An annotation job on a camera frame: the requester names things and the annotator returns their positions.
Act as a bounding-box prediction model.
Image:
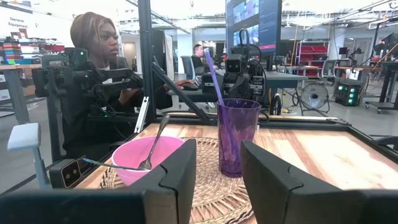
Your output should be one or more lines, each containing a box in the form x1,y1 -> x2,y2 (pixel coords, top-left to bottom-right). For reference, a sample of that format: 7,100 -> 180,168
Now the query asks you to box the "white chair armrest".
6,122 -> 52,190

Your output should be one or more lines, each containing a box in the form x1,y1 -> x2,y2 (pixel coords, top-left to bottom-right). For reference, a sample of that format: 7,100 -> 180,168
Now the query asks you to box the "large wall display screen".
225,0 -> 283,54

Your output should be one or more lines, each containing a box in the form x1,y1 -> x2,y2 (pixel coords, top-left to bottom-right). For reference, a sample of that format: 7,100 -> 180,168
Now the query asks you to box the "grey work desk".
167,70 -> 308,103

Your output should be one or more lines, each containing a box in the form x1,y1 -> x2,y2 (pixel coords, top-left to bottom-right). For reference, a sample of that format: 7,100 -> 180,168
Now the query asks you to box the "round floor fan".
300,81 -> 331,114

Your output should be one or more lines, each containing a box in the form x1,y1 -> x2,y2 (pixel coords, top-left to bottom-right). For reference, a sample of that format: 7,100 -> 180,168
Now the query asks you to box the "iridescent metal fork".
81,157 -> 147,171

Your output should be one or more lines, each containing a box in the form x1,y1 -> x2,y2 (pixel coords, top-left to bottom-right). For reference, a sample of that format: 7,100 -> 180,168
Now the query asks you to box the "person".
191,44 -> 218,70
60,11 -> 195,161

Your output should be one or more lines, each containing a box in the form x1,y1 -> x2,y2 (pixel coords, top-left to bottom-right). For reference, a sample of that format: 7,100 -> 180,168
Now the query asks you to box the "round woven straw placemat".
99,136 -> 256,224

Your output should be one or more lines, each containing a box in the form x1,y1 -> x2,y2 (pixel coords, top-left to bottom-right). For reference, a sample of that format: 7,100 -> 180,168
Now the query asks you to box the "purple plastic tumbler cup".
216,98 -> 262,179

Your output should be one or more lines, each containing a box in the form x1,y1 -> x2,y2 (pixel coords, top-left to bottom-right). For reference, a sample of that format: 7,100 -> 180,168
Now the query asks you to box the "black diagonal frame brace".
151,62 -> 215,124

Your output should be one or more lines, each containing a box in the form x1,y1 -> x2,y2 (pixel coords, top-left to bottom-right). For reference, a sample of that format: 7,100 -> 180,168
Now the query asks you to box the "stack of coloured bins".
1,42 -> 23,65

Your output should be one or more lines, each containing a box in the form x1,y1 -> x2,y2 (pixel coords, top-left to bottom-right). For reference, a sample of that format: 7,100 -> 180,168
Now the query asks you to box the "general equipment wall sign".
0,7 -> 41,38

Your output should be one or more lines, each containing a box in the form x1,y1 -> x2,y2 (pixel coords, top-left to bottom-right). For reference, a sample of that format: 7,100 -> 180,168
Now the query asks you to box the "iridescent metal spoon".
137,113 -> 171,171

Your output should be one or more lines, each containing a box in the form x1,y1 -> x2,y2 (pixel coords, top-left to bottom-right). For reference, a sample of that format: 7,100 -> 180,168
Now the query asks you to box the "white metal bracket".
134,96 -> 150,134

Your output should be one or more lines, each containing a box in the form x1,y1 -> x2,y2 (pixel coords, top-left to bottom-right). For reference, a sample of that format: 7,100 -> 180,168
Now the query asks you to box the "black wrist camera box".
224,54 -> 246,75

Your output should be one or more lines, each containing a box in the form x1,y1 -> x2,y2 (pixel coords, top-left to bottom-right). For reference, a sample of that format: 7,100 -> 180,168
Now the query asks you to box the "grey office chair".
320,58 -> 338,78
180,55 -> 197,81

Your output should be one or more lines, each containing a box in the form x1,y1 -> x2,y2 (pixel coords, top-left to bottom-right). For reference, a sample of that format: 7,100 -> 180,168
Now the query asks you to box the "red storage shelf rack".
295,40 -> 330,77

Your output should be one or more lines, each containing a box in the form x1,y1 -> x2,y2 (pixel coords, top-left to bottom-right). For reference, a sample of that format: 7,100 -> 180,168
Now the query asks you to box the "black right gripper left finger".
0,138 -> 198,224

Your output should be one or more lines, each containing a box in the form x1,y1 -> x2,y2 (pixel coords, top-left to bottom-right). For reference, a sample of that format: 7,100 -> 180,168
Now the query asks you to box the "wooden top desk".
0,63 -> 43,125

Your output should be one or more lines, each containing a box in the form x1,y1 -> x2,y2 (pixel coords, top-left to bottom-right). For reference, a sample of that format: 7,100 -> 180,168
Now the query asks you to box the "pink ceramic bowl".
111,135 -> 187,187

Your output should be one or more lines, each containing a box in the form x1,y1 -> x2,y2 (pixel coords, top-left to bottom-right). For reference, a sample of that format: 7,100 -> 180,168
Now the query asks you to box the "computer tower with green lights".
334,79 -> 363,107

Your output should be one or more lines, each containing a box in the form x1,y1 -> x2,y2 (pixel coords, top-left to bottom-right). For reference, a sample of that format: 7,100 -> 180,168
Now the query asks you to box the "small black depth camera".
49,158 -> 83,189

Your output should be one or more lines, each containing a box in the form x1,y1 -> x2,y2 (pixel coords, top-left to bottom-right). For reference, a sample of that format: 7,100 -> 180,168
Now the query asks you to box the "black aluminium table frame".
46,0 -> 398,194

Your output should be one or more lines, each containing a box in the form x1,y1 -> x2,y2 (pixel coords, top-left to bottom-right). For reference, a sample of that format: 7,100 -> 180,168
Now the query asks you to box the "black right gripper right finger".
240,140 -> 398,224

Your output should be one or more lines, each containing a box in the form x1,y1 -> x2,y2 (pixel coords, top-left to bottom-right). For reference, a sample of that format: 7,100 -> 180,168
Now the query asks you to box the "purple plastic straw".
203,48 -> 240,166

